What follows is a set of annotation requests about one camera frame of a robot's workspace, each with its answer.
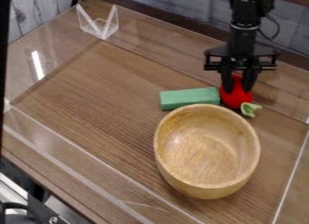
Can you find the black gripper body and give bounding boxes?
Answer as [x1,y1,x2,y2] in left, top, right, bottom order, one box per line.
[204,43,280,70]

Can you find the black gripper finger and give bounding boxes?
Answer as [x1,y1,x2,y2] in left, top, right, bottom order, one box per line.
[241,65,261,92]
[221,65,233,94]

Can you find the red plush fruit green stem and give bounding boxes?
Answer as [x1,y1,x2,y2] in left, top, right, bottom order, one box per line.
[220,75,262,118]

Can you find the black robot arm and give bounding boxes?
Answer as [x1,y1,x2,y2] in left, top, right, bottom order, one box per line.
[204,0,278,94]

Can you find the green rectangular block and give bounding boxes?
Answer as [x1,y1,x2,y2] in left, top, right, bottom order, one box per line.
[159,87,220,110]

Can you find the wooden bowl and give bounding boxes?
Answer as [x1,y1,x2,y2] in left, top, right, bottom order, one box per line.
[154,104,261,200]

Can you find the black equipment under table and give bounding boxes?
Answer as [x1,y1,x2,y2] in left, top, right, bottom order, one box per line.
[0,191,70,224]

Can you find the clear acrylic tray enclosure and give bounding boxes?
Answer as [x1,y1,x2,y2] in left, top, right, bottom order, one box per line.
[3,9,309,224]

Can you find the clear acrylic corner bracket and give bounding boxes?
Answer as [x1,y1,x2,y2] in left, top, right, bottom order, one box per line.
[77,5,119,40]

